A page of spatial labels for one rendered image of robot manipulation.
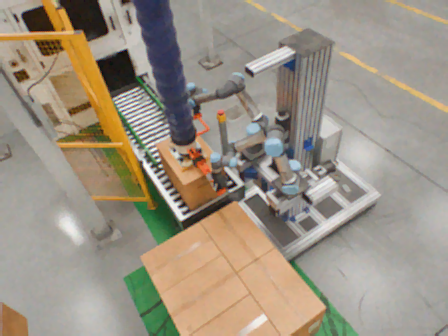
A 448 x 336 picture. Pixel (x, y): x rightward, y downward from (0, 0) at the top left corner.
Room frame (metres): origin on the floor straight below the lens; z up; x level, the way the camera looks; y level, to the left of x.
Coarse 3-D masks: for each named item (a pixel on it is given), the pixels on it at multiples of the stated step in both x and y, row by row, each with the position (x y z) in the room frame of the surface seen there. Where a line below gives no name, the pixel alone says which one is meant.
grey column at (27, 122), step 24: (0, 72) 2.14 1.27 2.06; (0, 96) 2.10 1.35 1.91; (24, 96) 2.16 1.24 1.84; (24, 120) 2.11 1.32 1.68; (48, 144) 2.13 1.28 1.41; (48, 168) 2.09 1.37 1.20; (72, 168) 2.22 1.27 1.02; (72, 192) 2.11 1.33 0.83; (96, 216) 2.13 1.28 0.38; (96, 240) 2.09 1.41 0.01
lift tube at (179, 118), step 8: (160, 56) 2.14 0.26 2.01; (184, 104) 2.17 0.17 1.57; (168, 112) 2.17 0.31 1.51; (176, 112) 2.15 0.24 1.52; (184, 112) 2.16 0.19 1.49; (168, 120) 2.19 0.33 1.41; (176, 120) 2.14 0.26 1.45; (184, 120) 2.15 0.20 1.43; (192, 120) 2.21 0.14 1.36; (176, 128) 2.15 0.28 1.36; (184, 128) 2.14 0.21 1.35; (192, 128) 2.19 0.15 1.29; (176, 136) 2.15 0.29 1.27; (184, 136) 2.14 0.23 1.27; (192, 136) 2.18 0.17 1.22; (176, 144) 2.16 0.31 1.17
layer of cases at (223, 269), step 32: (224, 224) 1.70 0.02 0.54; (160, 256) 1.48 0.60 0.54; (192, 256) 1.43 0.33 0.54; (224, 256) 1.39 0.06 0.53; (256, 256) 1.34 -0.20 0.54; (160, 288) 1.20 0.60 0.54; (192, 288) 1.16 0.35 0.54; (224, 288) 1.12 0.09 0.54; (256, 288) 1.08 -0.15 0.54; (288, 288) 1.04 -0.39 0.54; (192, 320) 0.92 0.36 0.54; (224, 320) 0.88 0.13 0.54; (256, 320) 0.84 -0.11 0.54; (288, 320) 0.81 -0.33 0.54; (320, 320) 0.85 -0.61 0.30
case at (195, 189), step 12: (156, 144) 2.44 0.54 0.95; (204, 144) 2.34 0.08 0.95; (168, 156) 2.25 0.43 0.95; (168, 168) 2.23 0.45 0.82; (192, 168) 2.06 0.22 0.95; (180, 180) 1.95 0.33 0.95; (192, 180) 1.93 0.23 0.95; (204, 180) 1.96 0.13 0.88; (180, 192) 2.06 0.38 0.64; (192, 192) 1.91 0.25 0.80; (204, 192) 1.95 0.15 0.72; (216, 192) 2.00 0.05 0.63; (192, 204) 1.90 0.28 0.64; (204, 204) 1.94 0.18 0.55
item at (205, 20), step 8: (200, 0) 5.15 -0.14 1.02; (200, 8) 5.19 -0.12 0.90; (208, 8) 5.18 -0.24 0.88; (200, 16) 5.22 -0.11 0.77; (208, 16) 5.17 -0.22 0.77; (208, 24) 5.16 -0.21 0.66; (208, 32) 5.16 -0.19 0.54; (208, 40) 5.15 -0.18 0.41; (208, 48) 5.14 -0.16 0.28; (208, 56) 5.15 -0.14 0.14
